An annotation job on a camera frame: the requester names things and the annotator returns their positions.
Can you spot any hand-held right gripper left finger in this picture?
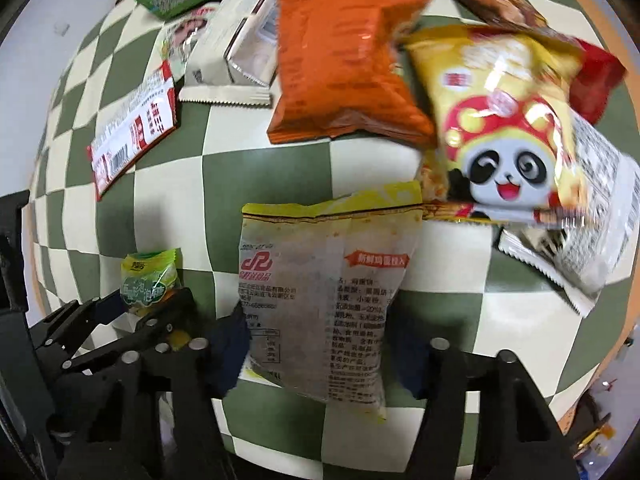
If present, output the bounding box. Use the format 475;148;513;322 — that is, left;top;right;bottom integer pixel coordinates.
55;305;251;480

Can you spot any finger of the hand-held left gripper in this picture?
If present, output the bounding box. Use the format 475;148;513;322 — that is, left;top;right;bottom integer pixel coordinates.
62;287;196;373
30;292;126;356

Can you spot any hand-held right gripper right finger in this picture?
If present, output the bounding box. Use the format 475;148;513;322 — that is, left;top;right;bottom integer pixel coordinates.
392;335;586;480

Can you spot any small green yellow packet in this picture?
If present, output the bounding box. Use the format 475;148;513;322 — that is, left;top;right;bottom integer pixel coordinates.
120;249;183;322

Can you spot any translucent yellow cake packet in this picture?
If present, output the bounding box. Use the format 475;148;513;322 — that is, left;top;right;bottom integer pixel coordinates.
240;182;426;421

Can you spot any small white face-print packet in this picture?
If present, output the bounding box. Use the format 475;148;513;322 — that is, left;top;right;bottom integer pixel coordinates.
160;4;221;82

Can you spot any green white checkered mat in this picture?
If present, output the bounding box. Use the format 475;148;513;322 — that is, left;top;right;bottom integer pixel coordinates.
27;0;640;480

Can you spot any red white long packet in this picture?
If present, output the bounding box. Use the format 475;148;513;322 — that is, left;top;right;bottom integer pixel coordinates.
87;61;179;202

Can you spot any white printed snack packet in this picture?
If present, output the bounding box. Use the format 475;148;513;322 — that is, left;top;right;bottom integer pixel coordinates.
499;110;640;317

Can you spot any yellow panda snack packet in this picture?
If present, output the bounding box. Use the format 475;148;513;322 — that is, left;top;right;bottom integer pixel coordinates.
404;25;592;227

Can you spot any beige windowed snack packet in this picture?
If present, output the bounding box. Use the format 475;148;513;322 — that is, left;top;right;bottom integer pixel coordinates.
179;0;292;109

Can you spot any orange snack packet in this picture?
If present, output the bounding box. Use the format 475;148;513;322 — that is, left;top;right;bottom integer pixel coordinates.
267;0;442;150

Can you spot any red snack packet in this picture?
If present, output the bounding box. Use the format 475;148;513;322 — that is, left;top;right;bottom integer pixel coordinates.
569;42;629;126

